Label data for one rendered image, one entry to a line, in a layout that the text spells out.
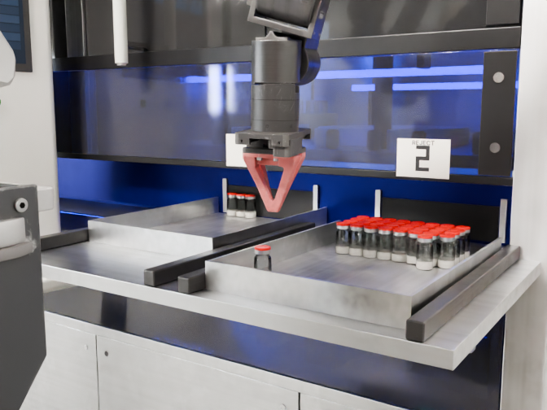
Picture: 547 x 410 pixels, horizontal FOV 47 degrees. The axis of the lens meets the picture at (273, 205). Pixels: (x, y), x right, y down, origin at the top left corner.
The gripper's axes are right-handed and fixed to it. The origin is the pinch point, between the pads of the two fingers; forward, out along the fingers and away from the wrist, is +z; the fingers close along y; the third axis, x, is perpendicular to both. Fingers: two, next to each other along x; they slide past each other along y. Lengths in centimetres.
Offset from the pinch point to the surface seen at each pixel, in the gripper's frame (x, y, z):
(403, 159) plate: -12.1, 28.2, -2.9
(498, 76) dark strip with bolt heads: -25.1, 25.1, -15.9
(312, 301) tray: -7.8, -9.6, 8.1
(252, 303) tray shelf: -0.7, -8.9, 9.5
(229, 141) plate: 21.0, 36.9, -3.5
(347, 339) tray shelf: -12.5, -13.7, 10.1
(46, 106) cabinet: 63, 38, -8
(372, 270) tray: -11.1, 8.9, 9.7
